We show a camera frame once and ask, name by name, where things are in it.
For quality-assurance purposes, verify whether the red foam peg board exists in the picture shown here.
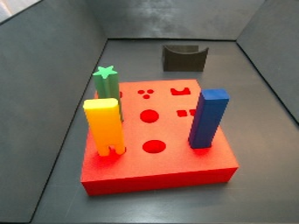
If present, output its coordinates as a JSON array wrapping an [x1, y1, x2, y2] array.
[[80, 80, 238, 196]]

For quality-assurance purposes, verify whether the yellow two-leg block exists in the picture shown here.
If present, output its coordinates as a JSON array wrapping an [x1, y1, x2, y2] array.
[[82, 98, 125, 157]]

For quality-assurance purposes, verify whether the green star-shaped peg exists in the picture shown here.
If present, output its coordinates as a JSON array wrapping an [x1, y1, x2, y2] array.
[[92, 65, 125, 123]]

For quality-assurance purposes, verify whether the blue rectangular block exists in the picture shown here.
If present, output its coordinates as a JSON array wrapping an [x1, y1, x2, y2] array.
[[188, 88, 229, 149]]

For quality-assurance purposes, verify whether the black curved bracket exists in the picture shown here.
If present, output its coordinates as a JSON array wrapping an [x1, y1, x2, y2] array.
[[162, 45, 209, 72]]

